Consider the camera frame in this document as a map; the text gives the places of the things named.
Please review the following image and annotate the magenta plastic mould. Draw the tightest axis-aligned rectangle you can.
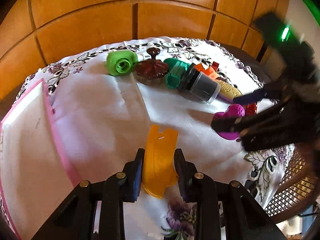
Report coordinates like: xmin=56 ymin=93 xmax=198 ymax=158
xmin=213 ymin=104 xmax=245 ymax=140

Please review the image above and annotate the red plastic tool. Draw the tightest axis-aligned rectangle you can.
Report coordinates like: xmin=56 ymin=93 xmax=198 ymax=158
xmin=244 ymin=102 xmax=258 ymax=116

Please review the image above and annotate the yellow plastic mould piece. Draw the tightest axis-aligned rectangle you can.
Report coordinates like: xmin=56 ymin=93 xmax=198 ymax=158
xmin=142 ymin=125 xmax=178 ymax=199

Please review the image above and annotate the clear jar black lid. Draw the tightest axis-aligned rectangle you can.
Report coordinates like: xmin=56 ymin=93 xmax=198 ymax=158
xmin=177 ymin=63 xmax=221 ymax=103

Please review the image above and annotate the teal plastic stamp cutter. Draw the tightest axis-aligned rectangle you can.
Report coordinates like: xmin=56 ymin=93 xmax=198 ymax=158
xmin=164 ymin=58 xmax=190 ymax=89

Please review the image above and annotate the dark brown flower cutter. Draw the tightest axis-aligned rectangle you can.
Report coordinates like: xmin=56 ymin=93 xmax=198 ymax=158
xmin=135 ymin=48 xmax=169 ymax=80

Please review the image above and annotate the green white plastic toy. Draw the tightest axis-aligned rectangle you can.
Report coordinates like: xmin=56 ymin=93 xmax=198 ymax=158
xmin=106 ymin=50 xmax=138 ymax=76

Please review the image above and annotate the yellow textured roller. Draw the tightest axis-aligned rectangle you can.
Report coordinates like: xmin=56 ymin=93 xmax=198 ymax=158
xmin=215 ymin=80 xmax=242 ymax=103

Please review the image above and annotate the orange plastic cutter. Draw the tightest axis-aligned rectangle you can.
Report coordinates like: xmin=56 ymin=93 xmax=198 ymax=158
xmin=194 ymin=63 xmax=219 ymax=80

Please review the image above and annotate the wicker chair seat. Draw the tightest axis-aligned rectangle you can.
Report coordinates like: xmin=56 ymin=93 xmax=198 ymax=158
xmin=265 ymin=150 xmax=319 ymax=223

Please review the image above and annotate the white floral embroidered tablecloth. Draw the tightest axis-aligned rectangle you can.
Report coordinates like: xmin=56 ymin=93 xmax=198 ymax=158
xmin=0 ymin=36 xmax=296 ymax=240

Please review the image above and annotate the pink cardboard box tray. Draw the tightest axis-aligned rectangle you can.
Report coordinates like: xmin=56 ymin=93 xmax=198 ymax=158
xmin=1 ymin=80 xmax=81 ymax=239

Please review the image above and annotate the black camera green light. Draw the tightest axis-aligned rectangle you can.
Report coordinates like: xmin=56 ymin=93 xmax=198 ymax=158
xmin=253 ymin=11 xmax=300 ymax=49

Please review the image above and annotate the wooden wall cabinet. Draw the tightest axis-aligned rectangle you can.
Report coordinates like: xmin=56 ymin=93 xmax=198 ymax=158
xmin=1 ymin=0 xmax=289 ymax=98

